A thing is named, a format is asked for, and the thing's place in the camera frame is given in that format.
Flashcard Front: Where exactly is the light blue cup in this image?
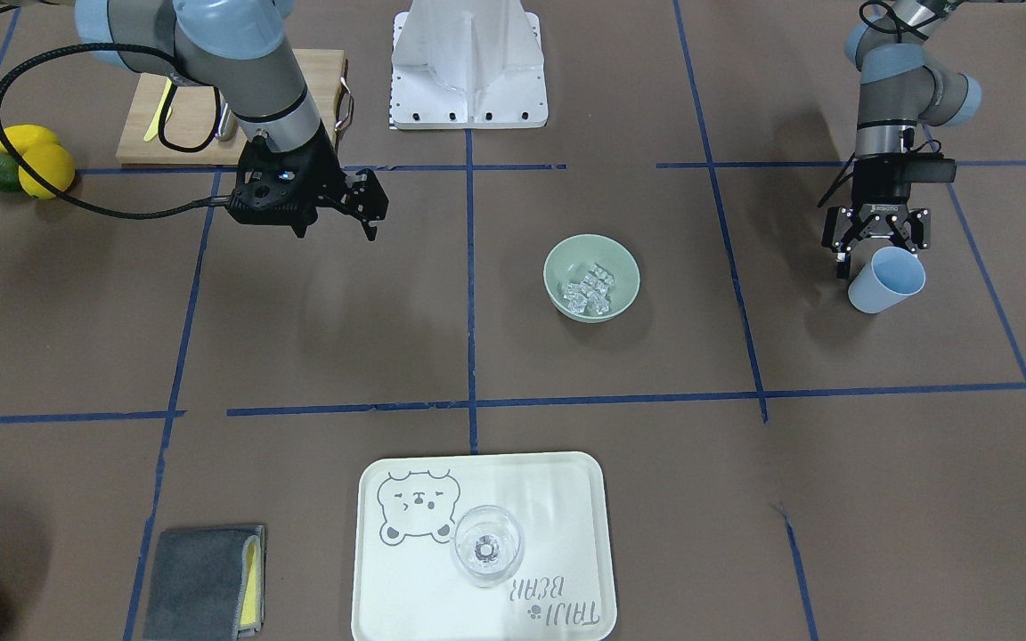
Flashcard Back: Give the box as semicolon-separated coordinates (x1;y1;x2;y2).
849;247;928;315

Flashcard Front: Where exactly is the yellow plastic knife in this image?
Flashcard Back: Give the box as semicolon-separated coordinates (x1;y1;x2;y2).
142;78;175;143

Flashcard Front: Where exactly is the clear wine glass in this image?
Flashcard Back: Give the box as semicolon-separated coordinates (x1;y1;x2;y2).
452;506;525;588

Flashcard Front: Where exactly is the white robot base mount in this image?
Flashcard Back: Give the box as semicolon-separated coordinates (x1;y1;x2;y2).
388;1;550;131

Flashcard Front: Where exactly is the mint green bowl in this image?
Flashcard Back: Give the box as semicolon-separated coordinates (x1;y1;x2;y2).
542;234;642;324

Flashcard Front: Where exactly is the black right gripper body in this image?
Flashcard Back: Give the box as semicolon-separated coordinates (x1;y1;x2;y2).
224;130;346;237

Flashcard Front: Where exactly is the wooden cutting board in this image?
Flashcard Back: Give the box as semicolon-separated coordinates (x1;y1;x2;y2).
117;49;353;166

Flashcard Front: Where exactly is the grey folded cloth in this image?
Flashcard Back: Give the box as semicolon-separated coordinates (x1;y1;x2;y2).
142;523;267;640

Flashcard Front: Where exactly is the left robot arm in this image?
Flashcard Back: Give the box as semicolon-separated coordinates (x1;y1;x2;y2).
819;1;982;280

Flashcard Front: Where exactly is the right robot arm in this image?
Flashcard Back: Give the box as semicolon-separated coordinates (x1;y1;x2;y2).
74;1;388;240

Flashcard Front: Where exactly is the yellow lemon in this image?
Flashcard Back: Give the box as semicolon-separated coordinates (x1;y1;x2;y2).
18;142;77;199
0;123;61;157

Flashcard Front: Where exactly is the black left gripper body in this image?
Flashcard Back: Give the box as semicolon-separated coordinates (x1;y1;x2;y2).
821;153;957;252

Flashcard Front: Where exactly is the cream bear tray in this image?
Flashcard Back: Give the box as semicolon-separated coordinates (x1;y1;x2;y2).
351;451;618;640

